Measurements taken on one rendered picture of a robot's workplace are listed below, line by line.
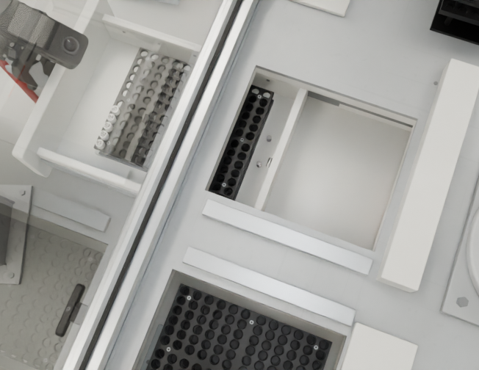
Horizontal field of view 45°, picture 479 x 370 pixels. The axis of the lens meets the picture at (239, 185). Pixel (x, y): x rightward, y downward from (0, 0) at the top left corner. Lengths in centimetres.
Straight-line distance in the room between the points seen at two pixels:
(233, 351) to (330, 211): 26
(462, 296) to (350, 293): 14
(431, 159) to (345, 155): 19
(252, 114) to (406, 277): 33
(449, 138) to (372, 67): 15
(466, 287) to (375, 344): 14
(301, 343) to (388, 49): 44
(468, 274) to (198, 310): 36
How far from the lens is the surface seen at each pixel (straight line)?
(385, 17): 92
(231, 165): 86
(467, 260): 81
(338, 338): 89
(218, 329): 82
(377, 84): 87
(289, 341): 82
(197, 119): 79
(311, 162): 94
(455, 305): 80
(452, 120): 83
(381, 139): 96
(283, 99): 96
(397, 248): 77
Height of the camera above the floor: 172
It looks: 75 degrees down
